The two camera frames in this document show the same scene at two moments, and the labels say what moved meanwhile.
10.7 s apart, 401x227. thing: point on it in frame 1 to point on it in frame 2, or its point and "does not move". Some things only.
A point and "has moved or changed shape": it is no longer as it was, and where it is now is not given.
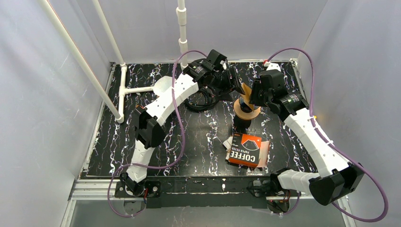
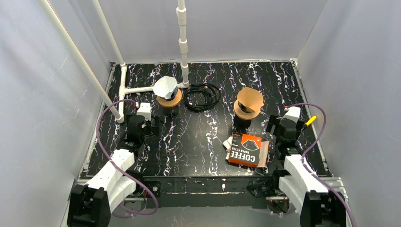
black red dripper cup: [241, 125] does not move
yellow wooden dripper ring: [246, 116] does not move
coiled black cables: [201, 100] does not move
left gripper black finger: [234, 79] to [155, 123]
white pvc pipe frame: [181, 43] does not move
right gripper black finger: [256, 97] to [273, 124]
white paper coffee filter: [162, 84] does not move
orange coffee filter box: [245, 149] does not move
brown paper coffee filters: [264, 151] does not move
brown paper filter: [246, 97] has moved or changed shape
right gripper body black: [255, 95] to [273, 126]
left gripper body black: [233, 79] to [153, 126]
